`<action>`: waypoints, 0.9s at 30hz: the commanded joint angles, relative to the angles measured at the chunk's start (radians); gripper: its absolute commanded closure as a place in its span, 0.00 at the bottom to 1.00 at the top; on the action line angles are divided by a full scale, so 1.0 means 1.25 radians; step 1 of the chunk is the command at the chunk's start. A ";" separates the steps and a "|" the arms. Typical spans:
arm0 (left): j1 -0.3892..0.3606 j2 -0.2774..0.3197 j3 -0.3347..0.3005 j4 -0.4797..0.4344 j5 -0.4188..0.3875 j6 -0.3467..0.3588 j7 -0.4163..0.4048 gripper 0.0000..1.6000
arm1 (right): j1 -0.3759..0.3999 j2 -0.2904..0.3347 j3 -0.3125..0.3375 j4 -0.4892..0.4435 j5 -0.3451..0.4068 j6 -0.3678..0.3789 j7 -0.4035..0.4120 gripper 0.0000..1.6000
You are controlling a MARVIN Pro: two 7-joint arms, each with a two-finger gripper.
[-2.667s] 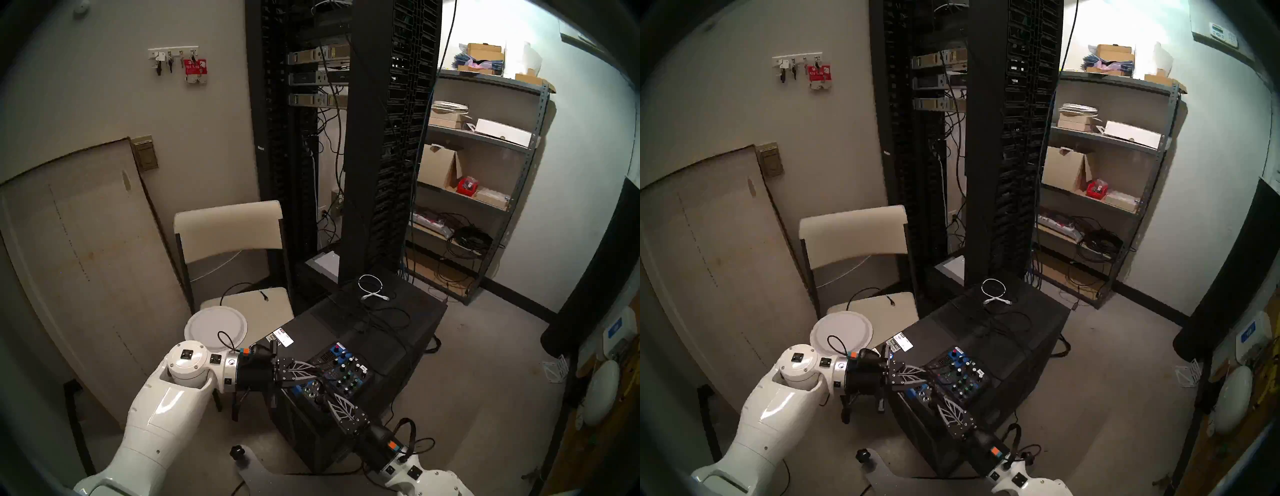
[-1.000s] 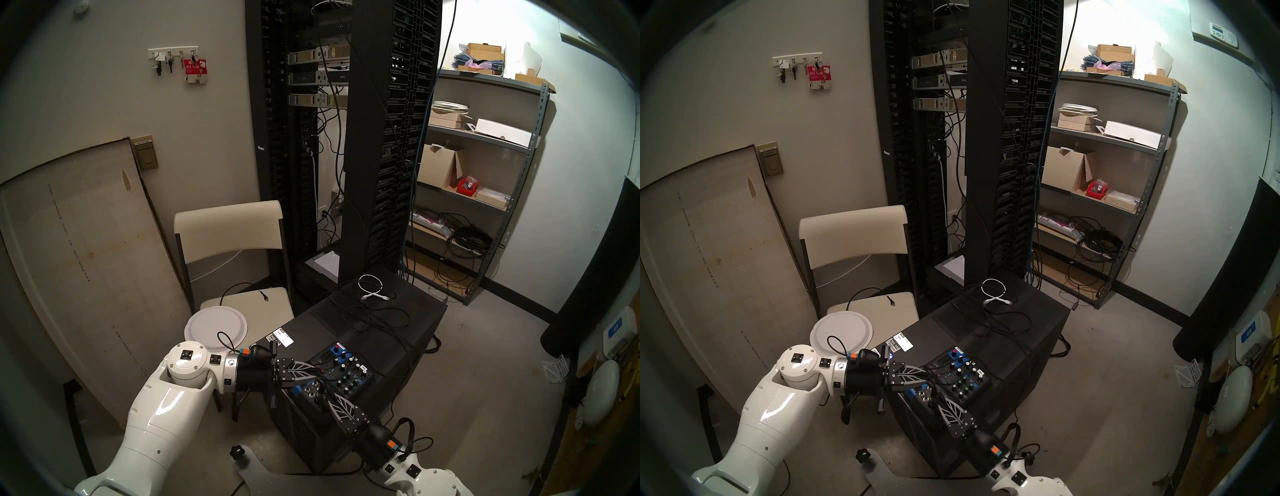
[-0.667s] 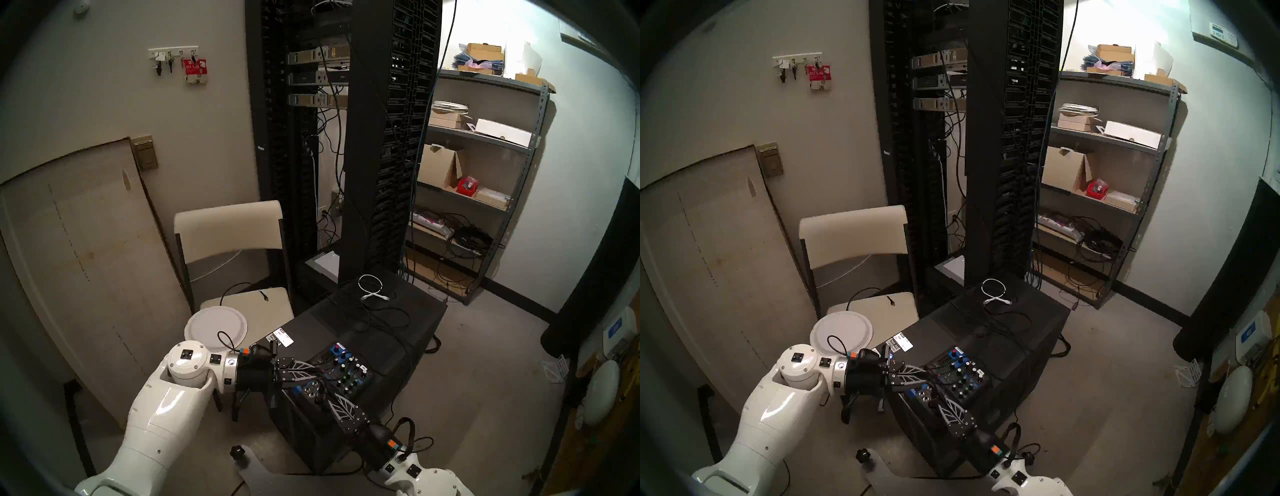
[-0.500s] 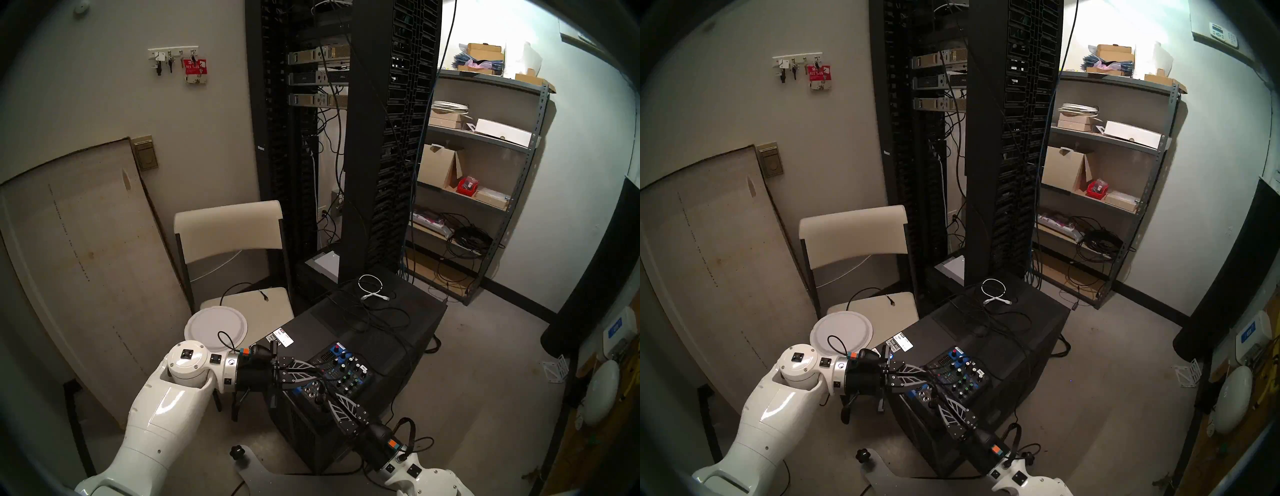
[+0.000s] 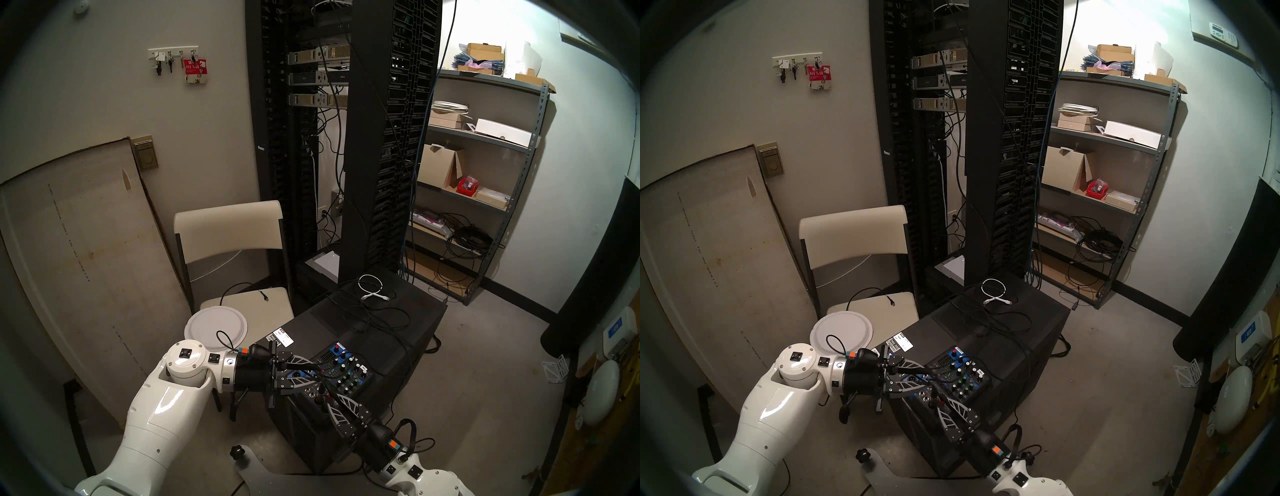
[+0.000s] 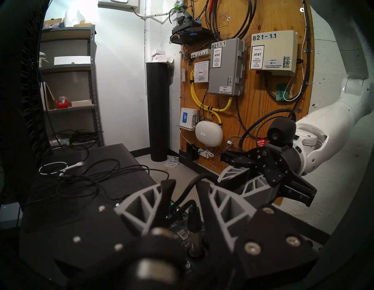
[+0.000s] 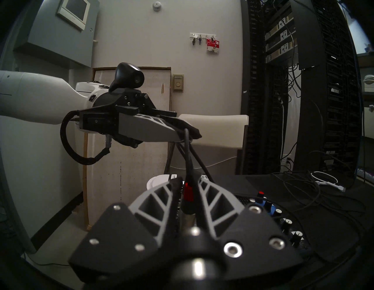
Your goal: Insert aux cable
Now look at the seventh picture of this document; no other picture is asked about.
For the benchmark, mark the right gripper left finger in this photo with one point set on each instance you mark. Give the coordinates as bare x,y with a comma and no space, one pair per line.
131,234

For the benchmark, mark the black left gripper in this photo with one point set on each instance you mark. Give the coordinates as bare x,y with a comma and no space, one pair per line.
117,117

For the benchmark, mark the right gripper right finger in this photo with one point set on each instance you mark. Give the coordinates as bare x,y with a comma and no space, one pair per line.
248,234

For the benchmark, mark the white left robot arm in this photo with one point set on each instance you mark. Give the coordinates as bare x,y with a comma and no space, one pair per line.
38,96

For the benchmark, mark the blue black audio mixer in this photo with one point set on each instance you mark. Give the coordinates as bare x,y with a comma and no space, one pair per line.
274,213

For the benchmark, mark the beige leaning board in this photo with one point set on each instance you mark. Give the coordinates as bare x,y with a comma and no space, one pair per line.
125,175

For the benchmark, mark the white round plate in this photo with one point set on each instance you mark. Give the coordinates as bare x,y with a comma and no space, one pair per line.
157,181

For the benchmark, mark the white folding chair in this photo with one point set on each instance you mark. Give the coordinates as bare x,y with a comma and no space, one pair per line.
222,128

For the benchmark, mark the pink white packaged item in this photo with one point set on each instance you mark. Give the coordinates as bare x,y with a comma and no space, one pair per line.
365,173

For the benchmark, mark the grey rack mounted unit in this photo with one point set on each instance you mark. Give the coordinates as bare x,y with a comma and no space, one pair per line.
282,51
279,26
280,39

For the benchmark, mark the black server rack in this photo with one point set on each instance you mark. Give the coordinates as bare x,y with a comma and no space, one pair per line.
330,102

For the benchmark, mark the grey metal shelving unit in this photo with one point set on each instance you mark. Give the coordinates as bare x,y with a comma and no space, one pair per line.
366,58

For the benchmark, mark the beige wall switch plate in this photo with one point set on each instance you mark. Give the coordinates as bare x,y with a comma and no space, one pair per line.
178,83

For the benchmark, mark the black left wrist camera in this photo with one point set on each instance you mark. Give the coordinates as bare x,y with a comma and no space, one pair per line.
128,76

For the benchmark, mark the wall power outlet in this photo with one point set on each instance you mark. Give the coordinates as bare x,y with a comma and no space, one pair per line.
286,163

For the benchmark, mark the white wall key rack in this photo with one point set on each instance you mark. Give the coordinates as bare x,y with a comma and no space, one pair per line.
203,35

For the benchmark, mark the round white wall sensor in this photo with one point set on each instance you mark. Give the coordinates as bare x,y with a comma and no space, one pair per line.
157,6

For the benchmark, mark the grey wall cabinet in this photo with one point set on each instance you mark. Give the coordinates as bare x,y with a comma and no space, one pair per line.
52,38

